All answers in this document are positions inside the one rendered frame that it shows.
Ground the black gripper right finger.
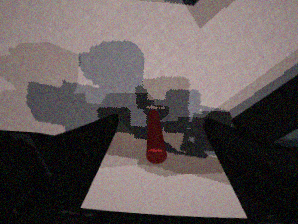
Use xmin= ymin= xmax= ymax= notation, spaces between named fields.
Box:
xmin=203 ymin=118 xmax=298 ymax=219

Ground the red peg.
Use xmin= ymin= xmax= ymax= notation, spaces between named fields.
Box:
xmin=146 ymin=110 xmax=167 ymax=164

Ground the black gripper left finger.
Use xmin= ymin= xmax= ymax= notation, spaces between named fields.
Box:
xmin=0 ymin=114 xmax=119 ymax=208

